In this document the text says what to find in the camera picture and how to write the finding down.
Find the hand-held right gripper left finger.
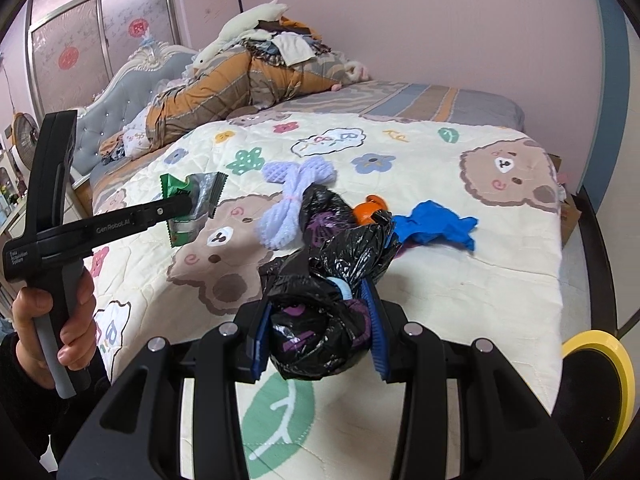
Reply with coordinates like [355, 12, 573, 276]
[62, 300, 273, 480]

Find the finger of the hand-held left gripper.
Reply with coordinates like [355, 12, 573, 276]
[159, 193, 202, 219]

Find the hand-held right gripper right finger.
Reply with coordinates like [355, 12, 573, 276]
[361, 280, 586, 480]

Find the green foil wrapper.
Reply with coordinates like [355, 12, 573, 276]
[159, 171, 228, 247]

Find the black bag with purple print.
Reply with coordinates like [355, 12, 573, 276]
[257, 184, 401, 382]

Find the yellow rimmed trash bin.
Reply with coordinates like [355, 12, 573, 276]
[550, 329, 637, 461]

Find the person's left forearm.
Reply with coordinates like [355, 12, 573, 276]
[0, 332, 113, 466]

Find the person's left hand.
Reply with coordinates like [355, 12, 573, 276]
[11, 270, 97, 391]

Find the cluttered white dresser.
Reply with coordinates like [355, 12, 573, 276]
[0, 150, 33, 241]

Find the standing electric fan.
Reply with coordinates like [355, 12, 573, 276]
[11, 112, 41, 166]

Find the bear printed blanket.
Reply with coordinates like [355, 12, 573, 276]
[82, 110, 563, 480]

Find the floral clothes heap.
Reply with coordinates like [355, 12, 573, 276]
[100, 110, 156, 161]

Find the blue tufted headboard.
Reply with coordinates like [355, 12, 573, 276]
[70, 42, 201, 181]

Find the purple foam fruit net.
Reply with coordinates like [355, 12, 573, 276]
[255, 156, 338, 251]

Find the whole tangerine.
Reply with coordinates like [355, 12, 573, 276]
[354, 195, 388, 226]

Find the blue cloth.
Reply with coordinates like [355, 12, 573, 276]
[391, 200, 478, 252]

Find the orange patterned quilt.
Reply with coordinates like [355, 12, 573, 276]
[97, 50, 351, 161]

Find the frosted window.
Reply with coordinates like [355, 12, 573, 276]
[25, 0, 186, 116]

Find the white goose plush toy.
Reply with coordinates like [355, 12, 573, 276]
[192, 2, 290, 70]

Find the pile of clothes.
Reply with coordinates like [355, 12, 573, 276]
[240, 17, 333, 68]

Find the pink white plush toy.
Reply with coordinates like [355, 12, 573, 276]
[330, 60, 373, 92]

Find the open cardboard box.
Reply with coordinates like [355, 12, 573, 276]
[550, 152, 583, 246]

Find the striped bed sheet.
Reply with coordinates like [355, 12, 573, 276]
[90, 79, 526, 201]

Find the white sliding wardrobe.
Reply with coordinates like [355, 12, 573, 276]
[575, 0, 640, 341]

